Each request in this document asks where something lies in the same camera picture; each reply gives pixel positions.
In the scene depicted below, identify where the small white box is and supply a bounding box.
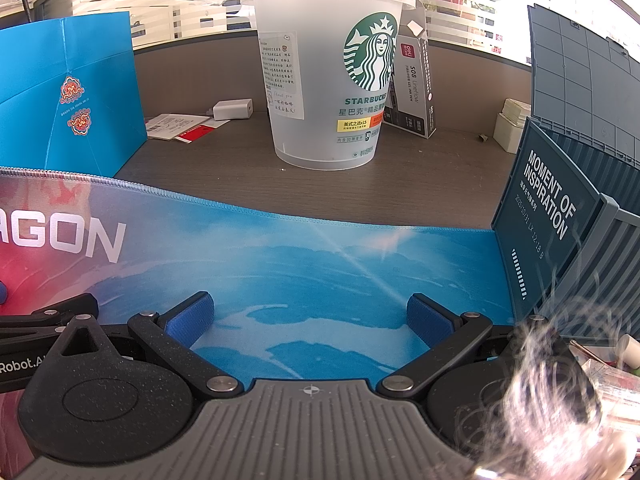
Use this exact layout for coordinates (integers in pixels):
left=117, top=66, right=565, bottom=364
left=492, top=98, right=532, bottom=154

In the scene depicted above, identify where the red card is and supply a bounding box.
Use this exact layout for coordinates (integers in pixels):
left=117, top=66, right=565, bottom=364
left=175, top=125, right=219, bottom=144

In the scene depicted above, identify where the frosted plastic cup with lid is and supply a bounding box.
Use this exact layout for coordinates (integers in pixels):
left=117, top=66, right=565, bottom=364
left=240, top=0, right=418, bottom=172

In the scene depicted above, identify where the blue container-style storage box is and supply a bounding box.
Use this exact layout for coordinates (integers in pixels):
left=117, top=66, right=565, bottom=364
left=490, top=4, right=640, bottom=341

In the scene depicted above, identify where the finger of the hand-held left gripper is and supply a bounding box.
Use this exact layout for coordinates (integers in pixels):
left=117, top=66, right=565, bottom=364
left=0, top=292, right=99, bottom=343

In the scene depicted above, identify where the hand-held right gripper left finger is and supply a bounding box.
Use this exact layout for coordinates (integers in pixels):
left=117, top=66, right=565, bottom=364
left=50, top=291, right=246, bottom=402

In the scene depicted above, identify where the grey and white pen box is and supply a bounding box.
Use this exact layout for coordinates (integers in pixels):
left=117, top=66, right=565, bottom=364
left=382, top=10, right=437, bottom=140

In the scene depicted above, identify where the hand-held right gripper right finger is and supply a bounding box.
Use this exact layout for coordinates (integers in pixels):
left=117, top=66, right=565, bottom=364
left=376, top=294, right=568, bottom=402

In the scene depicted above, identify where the white charger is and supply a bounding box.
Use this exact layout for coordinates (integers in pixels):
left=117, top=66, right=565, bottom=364
left=212, top=99, right=253, bottom=122

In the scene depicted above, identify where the printed desk mat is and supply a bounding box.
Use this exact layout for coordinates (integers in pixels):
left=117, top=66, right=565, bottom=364
left=0, top=166, right=517, bottom=466

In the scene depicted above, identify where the clear plastic packet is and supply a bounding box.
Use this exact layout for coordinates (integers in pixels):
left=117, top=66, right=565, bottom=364
left=570, top=335, right=640, bottom=461

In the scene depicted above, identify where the blue paper bag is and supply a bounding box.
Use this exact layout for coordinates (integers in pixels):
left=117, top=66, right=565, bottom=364
left=0, top=10, right=149, bottom=181

